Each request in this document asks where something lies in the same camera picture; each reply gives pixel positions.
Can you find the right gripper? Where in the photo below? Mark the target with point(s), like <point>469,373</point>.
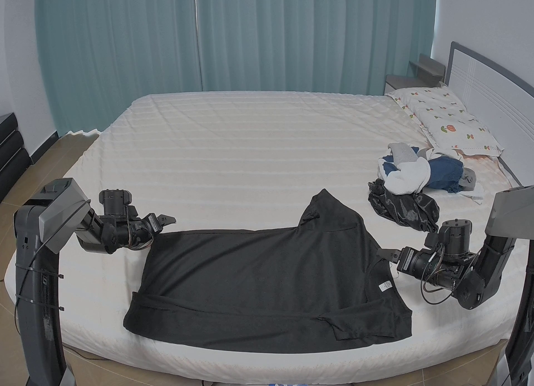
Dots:
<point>421,265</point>

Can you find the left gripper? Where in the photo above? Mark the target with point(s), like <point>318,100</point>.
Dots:
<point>144,232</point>

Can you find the black T-shirt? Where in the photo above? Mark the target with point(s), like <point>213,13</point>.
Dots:
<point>258,280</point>

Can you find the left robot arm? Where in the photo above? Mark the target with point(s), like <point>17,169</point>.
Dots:
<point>46,251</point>

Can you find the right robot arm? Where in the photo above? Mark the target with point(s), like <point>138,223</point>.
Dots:
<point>488,263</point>

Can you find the pile of clothes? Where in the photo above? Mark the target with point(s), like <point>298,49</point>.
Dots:
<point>442,171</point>

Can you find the bed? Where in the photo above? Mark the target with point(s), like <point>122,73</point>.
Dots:
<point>250,146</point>

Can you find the black shiny garment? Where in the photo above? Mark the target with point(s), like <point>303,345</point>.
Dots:
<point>404,209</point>

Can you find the white printed pillow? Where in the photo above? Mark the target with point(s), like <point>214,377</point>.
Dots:
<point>450,121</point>

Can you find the black chest of drawers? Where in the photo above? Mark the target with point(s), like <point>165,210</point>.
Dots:
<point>12,151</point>

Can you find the grey bedside table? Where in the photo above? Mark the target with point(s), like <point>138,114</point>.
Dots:
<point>404,81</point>

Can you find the blue-green curtain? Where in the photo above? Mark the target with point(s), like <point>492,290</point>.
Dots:
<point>121,42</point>
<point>317,26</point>

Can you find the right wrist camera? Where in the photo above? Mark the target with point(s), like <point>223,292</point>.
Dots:
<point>432,242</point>

